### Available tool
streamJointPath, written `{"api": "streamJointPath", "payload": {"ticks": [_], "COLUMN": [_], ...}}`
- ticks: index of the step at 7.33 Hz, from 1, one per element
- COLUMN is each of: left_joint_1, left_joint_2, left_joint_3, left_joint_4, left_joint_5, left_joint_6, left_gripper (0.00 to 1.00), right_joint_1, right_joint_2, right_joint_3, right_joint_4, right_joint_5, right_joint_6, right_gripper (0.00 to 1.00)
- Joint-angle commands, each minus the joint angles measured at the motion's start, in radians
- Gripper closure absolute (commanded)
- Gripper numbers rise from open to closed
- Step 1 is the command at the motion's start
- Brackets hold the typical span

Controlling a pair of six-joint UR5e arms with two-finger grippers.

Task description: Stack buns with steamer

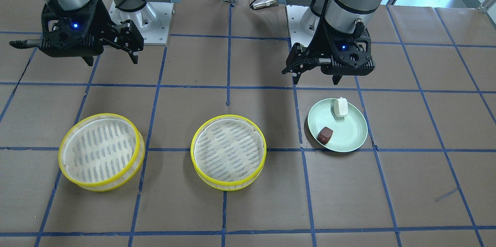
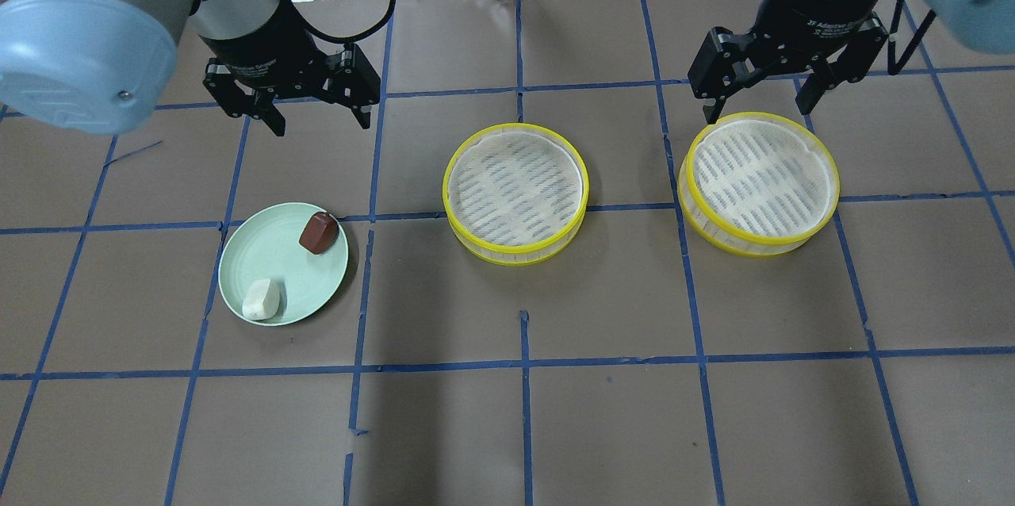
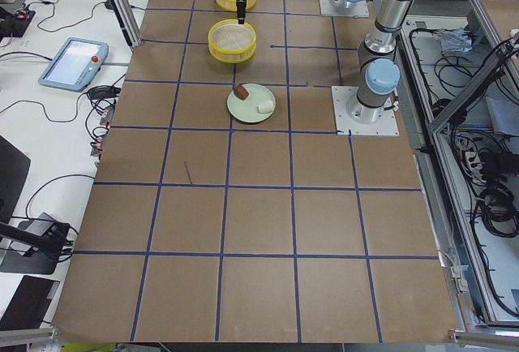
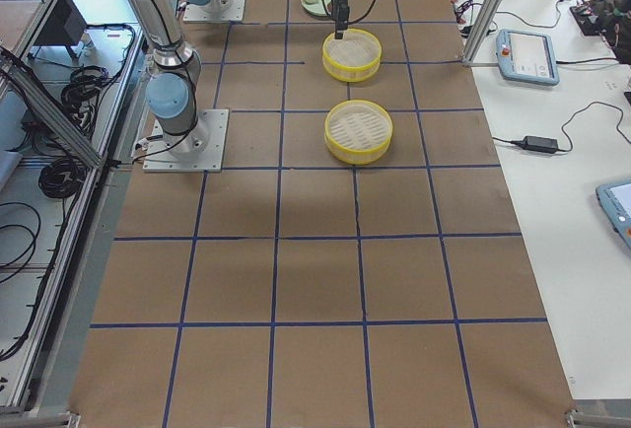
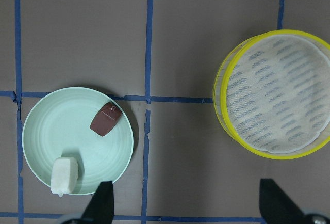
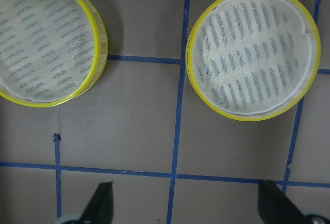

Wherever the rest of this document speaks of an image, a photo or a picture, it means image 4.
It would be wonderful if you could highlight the yellow steamer basket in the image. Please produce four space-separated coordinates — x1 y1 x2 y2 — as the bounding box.
324 100 393 166
322 29 383 83

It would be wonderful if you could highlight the light green plate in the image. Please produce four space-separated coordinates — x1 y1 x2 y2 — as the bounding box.
301 0 331 17

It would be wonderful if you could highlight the black power adapter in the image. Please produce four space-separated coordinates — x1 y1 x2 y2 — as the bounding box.
511 135 560 154

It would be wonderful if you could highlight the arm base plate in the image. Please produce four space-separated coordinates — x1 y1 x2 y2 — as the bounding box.
183 0 245 24
142 109 230 173

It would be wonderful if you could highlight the aluminium frame post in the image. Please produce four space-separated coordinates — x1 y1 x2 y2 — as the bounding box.
461 0 502 66

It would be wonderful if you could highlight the teach pendant near post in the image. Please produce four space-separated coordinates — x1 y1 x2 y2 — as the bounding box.
496 29 560 86

